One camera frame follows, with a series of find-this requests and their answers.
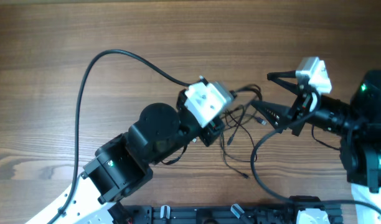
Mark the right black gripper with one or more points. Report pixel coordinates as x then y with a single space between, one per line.
300 107

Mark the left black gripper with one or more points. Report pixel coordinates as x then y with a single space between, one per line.
211 130

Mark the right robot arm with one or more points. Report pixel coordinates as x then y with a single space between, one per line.
358 123

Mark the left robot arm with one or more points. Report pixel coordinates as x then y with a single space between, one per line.
122 166

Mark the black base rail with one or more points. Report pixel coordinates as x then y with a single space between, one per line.
260 213

